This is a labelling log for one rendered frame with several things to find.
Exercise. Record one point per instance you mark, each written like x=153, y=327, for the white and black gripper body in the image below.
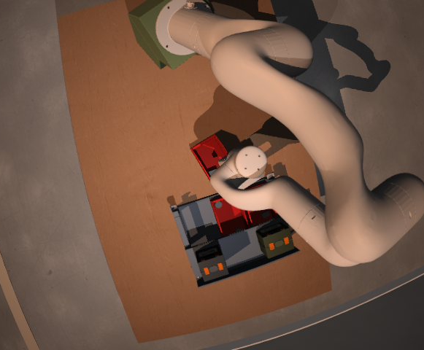
x=222, y=160

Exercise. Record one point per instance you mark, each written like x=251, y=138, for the red bin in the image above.
x=228, y=217
x=208, y=153
x=254, y=217

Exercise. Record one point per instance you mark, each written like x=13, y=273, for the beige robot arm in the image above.
x=361, y=225

